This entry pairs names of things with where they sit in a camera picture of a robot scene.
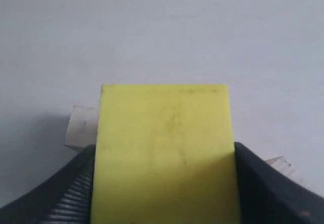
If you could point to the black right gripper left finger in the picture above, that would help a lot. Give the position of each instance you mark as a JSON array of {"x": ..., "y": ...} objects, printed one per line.
[{"x": 64, "y": 198}]

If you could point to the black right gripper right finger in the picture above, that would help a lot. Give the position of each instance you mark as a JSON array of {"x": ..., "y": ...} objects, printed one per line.
[{"x": 267, "y": 196}]

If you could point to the yellow cube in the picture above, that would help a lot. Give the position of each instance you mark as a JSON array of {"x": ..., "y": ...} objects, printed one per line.
[{"x": 165, "y": 154}]

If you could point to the small wooden cube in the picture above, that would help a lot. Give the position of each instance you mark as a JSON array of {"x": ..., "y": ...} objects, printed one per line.
[{"x": 82, "y": 128}]

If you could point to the medium wooden cube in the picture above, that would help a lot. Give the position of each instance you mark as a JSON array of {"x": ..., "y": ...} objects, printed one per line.
[{"x": 281, "y": 165}]

